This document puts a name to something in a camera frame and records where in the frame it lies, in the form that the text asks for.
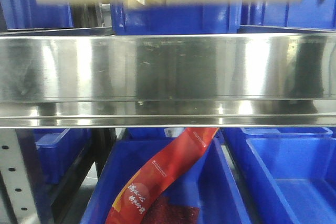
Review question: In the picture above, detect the stainless steel shelf beam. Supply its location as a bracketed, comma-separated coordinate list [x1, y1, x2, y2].
[1, 33, 335, 129]

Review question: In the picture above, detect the perforated grey shelf upright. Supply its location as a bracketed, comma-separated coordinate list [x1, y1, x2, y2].
[1, 129, 40, 223]

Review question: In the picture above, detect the blue bin behind lower middle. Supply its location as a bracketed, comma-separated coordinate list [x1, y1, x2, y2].
[127, 127, 185, 139]

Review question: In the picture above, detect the blue bin upper middle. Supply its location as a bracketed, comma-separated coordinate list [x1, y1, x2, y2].
[111, 1, 242, 35]

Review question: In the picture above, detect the blue bin with red bag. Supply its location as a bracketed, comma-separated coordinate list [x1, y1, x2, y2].
[80, 138, 251, 223]

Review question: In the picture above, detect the red snack bag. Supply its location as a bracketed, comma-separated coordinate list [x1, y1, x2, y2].
[105, 127, 219, 223]

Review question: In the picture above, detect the blue bin lower left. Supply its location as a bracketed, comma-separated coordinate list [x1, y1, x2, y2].
[33, 129, 92, 184]

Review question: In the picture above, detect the empty blue bin lower right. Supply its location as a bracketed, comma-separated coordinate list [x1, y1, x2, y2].
[222, 127, 335, 223]

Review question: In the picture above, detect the blue bin upper right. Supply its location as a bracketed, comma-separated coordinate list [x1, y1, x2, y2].
[241, 0, 335, 29]

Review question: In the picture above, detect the blue bin upper left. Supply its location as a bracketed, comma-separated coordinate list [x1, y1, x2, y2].
[1, 0, 74, 29]

